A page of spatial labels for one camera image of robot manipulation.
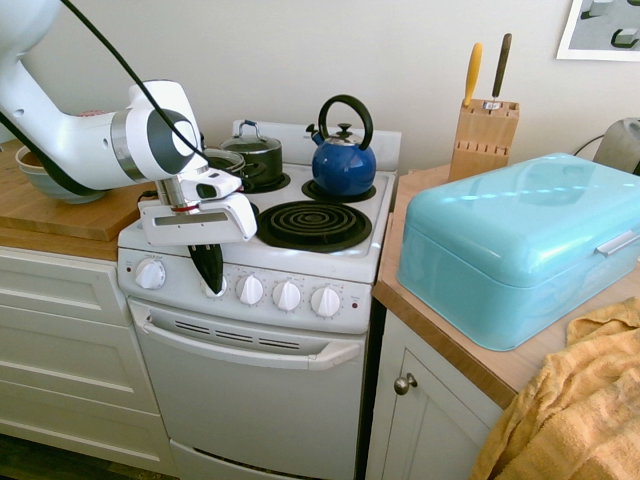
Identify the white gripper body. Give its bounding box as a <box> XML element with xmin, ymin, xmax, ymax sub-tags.
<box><xmin>137</xmin><ymin>192</ymin><xmax>259</xmax><ymax>248</ymax></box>

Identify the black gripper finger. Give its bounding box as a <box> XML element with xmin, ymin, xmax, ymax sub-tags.
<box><xmin>188</xmin><ymin>244</ymin><xmax>210</xmax><ymax>292</ymax></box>
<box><xmin>205</xmin><ymin>243</ymin><xmax>225</xmax><ymax>296</ymax></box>

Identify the white burner knob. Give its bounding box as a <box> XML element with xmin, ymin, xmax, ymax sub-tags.
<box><xmin>199</xmin><ymin>276</ymin><xmax>229</xmax><ymax>300</ymax></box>
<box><xmin>272</xmin><ymin>279</ymin><xmax>303</xmax><ymax>311</ymax></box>
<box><xmin>235</xmin><ymin>274</ymin><xmax>265</xmax><ymax>306</ymax></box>
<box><xmin>310</xmin><ymin>285</ymin><xmax>342</xmax><ymax>319</ymax></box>

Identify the white electric stove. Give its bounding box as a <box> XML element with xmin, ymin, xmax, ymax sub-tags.
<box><xmin>117</xmin><ymin>119</ymin><xmax>404</xmax><ymax>480</ymax></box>

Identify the white stove bottom drawer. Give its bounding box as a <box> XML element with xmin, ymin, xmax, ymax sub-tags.
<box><xmin>168</xmin><ymin>438</ymin><xmax>362</xmax><ymax>480</ymax></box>

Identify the large white oven knob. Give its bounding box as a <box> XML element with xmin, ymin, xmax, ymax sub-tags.
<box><xmin>134</xmin><ymin>258</ymin><xmax>167</xmax><ymax>291</ymax></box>

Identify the small black coil burner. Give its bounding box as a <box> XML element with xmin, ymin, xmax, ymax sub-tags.
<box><xmin>241</xmin><ymin>172</ymin><xmax>292</xmax><ymax>195</ymax></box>
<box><xmin>301</xmin><ymin>178</ymin><xmax>377</xmax><ymax>204</ymax></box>

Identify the large bare coil burner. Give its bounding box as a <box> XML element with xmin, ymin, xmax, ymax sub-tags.
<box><xmin>257</xmin><ymin>199</ymin><xmax>374</xmax><ymax>254</ymax></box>

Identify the wooden cutting board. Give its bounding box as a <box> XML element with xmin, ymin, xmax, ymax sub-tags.
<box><xmin>0</xmin><ymin>139</ymin><xmax>162</xmax><ymax>243</ymax></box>

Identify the white oven door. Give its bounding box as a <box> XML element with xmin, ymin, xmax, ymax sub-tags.
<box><xmin>127</xmin><ymin>295</ymin><xmax>370</xmax><ymax>476</ymax></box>

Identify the white drawer cabinet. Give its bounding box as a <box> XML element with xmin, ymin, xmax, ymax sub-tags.
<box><xmin>0</xmin><ymin>244</ymin><xmax>180</xmax><ymax>476</ymax></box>

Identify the light blue bowl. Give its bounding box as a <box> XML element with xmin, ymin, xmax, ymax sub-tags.
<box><xmin>18</xmin><ymin>163</ymin><xmax>109</xmax><ymax>205</ymax></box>

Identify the cream bowl brown interior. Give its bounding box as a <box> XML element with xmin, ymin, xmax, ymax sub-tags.
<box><xmin>14</xmin><ymin>144</ymin><xmax>47</xmax><ymax>174</ymax></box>

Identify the metal cabinet knob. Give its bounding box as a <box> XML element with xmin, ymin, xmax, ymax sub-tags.
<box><xmin>393</xmin><ymin>372</ymin><xmax>419</xmax><ymax>397</ymax></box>

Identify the white door cabinet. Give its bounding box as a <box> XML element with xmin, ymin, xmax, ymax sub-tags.
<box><xmin>364</xmin><ymin>299</ymin><xmax>506</xmax><ymax>480</ymax></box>

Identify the turquoise metal bread box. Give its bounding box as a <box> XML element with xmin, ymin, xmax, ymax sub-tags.
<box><xmin>397</xmin><ymin>152</ymin><xmax>640</xmax><ymax>352</ymax></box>

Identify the wooden knife block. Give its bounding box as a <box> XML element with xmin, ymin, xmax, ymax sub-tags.
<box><xmin>448</xmin><ymin>98</ymin><xmax>521</xmax><ymax>184</ymax></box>

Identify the yellow terry towel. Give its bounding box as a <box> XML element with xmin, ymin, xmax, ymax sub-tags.
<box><xmin>469</xmin><ymin>298</ymin><xmax>640</xmax><ymax>480</ymax></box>

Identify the grey rounded appliance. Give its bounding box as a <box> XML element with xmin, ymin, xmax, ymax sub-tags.
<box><xmin>597</xmin><ymin>117</ymin><xmax>640</xmax><ymax>177</ymax></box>

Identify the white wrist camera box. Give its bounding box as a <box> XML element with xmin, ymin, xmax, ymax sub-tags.
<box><xmin>177</xmin><ymin>167</ymin><xmax>247</xmax><ymax>200</ymax></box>

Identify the white oven door handle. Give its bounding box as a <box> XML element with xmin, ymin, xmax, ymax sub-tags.
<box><xmin>138</xmin><ymin>313</ymin><xmax>363</xmax><ymax>372</ymax></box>

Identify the black pot blue-tipped lid handle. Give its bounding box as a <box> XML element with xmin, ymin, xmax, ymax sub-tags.
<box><xmin>219</xmin><ymin>119</ymin><xmax>284</xmax><ymax>189</ymax></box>

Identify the blue kettle black handle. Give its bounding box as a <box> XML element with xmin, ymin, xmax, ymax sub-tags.
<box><xmin>306</xmin><ymin>94</ymin><xmax>378</xmax><ymax>197</ymax></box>

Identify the yellow handled knife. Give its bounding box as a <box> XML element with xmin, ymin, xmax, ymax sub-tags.
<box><xmin>462</xmin><ymin>42</ymin><xmax>485</xmax><ymax>109</ymax></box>

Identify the dark handled knife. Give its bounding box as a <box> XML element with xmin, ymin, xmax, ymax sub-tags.
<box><xmin>492</xmin><ymin>33</ymin><xmax>514</xmax><ymax>101</ymax></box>

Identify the dark appliance cable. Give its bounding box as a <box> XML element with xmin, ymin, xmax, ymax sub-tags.
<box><xmin>572</xmin><ymin>133</ymin><xmax>607</xmax><ymax>158</ymax></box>

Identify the grey wall picture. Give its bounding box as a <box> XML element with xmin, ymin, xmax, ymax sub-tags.
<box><xmin>556</xmin><ymin>0</ymin><xmax>640</xmax><ymax>64</ymax></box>

